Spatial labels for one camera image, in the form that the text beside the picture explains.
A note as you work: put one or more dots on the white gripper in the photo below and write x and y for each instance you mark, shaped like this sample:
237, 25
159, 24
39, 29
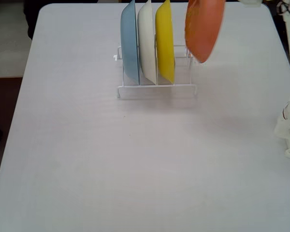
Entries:
249, 2

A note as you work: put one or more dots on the yellow deep plate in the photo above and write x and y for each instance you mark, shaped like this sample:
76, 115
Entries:
164, 43

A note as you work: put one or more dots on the person white shirt dark trousers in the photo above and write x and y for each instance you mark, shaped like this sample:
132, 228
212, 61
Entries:
31, 17

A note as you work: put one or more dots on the clear plate rack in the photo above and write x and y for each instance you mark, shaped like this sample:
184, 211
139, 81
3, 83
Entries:
157, 90

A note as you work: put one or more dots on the orange deep plate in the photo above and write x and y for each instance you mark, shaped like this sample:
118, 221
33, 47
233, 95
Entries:
203, 29

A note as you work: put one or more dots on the brown wooden desk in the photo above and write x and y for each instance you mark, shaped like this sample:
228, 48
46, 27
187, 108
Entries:
4, 101

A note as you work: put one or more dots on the white deep plate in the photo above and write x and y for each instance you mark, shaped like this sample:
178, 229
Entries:
146, 43

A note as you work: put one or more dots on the light blue deep plate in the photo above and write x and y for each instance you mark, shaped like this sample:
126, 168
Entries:
129, 43

